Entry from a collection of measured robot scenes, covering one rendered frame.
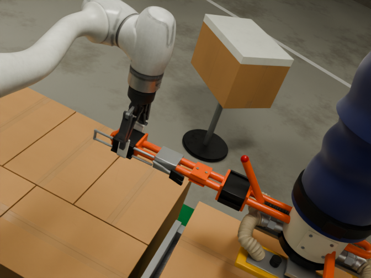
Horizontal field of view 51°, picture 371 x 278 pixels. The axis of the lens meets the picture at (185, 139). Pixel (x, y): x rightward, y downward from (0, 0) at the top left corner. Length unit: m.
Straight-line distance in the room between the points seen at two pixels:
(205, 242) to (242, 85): 1.47
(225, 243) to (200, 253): 0.11
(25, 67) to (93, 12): 0.33
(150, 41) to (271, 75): 1.81
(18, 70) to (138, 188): 1.36
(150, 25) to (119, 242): 1.09
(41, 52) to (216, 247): 0.87
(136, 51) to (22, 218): 1.07
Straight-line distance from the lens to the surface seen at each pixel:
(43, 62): 0.80
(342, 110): 0.93
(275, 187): 3.25
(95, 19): 1.03
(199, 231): 1.39
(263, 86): 2.73
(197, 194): 2.88
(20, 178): 2.00
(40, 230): 1.81
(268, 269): 1.16
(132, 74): 1.03
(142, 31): 0.97
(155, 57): 0.98
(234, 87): 2.60
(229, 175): 1.16
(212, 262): 1.33
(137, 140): 1.17
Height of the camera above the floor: 1.99
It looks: 37 degrees down
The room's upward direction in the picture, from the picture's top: 19 degrees clockwise
